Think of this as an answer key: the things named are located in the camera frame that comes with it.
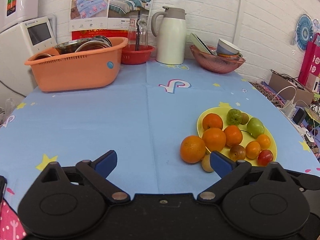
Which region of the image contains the yellow plastic plate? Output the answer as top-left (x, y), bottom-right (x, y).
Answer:
top-left (196, 106), bottom-right (277, 166)

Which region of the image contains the tan longan fruit back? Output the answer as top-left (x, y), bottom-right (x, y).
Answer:
top-left (241, 112), bottom-right (249, 125)

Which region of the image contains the pink gift bag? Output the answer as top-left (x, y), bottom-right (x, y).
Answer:
top-left (298, 33), bottom-right (320, 85)

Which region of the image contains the green apple front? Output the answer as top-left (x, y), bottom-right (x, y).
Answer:
top-left (247, 118), bottom-right (265, 138)

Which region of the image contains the red plastic colander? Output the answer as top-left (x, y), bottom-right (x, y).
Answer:
top-left (121, 46), bottom-right (155, 65)

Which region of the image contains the tangerine with stem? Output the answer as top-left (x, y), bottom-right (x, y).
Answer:
top-left (202, 113), bottom-right (223, 130)

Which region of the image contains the white power strip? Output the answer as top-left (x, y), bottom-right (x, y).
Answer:
top-left (279, 108), bottom-right (316, 146)

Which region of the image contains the blue white ceramic bowl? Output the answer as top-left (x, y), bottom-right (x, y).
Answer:
top-left (216, 38), bottom-right (241, 59)

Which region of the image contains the small yellow-orange citrus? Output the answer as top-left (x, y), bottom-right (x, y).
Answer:
top-left (256, 134), bottom-right (271, 150)

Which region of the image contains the dark red-brown plum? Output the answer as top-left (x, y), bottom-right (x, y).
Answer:
top-left (229, 145), bottom-right (246, 161)

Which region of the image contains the white water purifier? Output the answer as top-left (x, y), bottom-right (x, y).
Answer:
top-left (1, 0), bottom-right (39, 33)

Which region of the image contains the orange plastic basket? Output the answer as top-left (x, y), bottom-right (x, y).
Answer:
top-left (24, 37), bottom-right (128, 92)

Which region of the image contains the white phone charger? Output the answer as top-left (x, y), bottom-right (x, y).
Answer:
top-left (281, 100), bottom-right (296, 119)

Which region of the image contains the small orange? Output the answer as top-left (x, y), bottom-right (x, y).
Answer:
top-left (245, 141), bottom-right (261, 159)

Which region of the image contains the black power adapter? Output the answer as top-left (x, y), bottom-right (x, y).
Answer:
top-left (292, 108), bottom-right (306, 126)

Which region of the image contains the cardboard box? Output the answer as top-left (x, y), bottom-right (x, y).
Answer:
top-left (268, 73), bottom-right (314, 106)

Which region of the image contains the white thermos jug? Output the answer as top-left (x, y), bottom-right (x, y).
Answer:
top-left (151, 6), bottom-right (187, 65)

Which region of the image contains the blue round wall fan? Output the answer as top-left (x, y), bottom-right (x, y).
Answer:
top-left (291, 14), bottom-right (313, 51)

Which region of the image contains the steel pot lid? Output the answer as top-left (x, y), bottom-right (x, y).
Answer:
top-left (75, 40), bottom-right (111, 53)

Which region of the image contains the bedding poster calendar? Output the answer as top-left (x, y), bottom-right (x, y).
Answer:
top-left (69, 0), bottom-right (152, 40)

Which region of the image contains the red apple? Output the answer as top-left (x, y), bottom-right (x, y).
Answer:
top-left (257, 150), bottom-right (273, 166)

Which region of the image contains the white green dish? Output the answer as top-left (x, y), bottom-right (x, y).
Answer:
top-left (190, 33), bottom-right (212, 55)

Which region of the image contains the large orange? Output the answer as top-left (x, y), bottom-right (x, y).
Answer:
top-left (202, 127), bottom-right (226, 152)

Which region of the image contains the green mango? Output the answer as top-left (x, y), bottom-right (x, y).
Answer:
top-left (227, 108), bottom-right (242, 126)

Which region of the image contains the white countertop appliance with screen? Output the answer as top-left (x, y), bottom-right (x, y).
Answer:
top-left (1, 16), bottom-right (56, 101)

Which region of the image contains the pink glass bowl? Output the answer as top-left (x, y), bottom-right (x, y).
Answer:
top-left (189, 45), bottom-right (246, 74)

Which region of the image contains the glass pitcher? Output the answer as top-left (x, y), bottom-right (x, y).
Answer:
top-left (127, 10), bottom-right (148, 51)

